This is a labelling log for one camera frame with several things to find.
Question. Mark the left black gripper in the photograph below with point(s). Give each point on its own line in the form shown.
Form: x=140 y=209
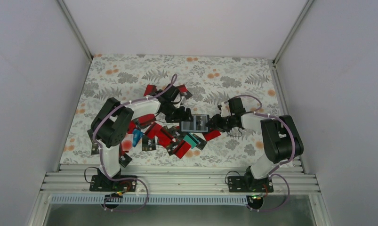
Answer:
x=180 y=117

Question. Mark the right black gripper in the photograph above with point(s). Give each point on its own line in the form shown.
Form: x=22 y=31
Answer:
x=216 y=123

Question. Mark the red striped card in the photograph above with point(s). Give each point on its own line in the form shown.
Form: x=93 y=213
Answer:
x=211 y=135

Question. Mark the black card holder wallet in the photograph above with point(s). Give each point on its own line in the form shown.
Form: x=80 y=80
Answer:
x=189 y=126

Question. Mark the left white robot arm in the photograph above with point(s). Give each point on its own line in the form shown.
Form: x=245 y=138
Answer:
x=115 y=119

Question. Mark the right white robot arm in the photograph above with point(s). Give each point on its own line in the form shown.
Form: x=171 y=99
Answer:
x=281 y=139

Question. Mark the small black card top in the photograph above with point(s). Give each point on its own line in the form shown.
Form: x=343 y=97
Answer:
x=187 y=95

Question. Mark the red black-stripe card top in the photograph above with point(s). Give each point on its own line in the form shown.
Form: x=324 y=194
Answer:
x=182 y=89

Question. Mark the teal card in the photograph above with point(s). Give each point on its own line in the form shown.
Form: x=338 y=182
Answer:
x=191 y=140

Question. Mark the red card far left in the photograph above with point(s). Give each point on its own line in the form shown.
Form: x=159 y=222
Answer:
x=150 y=90

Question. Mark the red card middle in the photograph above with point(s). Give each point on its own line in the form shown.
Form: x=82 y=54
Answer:
x=181 y=149

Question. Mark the blue card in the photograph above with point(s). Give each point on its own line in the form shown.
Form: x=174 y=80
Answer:
x=137 y=136

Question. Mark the black card front left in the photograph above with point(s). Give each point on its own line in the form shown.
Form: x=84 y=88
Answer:
x=125 y=160

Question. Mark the black card left lower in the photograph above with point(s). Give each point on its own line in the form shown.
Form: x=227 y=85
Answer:
x=94 y=149

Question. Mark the floral patterned table mat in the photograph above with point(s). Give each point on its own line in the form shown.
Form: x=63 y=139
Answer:
x=211 y=80

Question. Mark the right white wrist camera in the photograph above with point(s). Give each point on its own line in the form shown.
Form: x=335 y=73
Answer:
x=224 y=109

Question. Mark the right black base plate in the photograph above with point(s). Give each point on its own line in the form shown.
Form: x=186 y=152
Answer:
x=242 y=184

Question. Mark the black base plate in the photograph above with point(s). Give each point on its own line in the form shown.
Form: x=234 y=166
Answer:
x=242 y=184
x=126 y=183

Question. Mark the aluminium rail frame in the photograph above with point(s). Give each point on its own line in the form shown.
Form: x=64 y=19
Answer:
x=173 y=180

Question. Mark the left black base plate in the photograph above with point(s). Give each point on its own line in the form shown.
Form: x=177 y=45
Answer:
x=126 y=183

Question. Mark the blue grey cable duct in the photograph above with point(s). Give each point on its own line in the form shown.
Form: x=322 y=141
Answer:
x=153 y=199

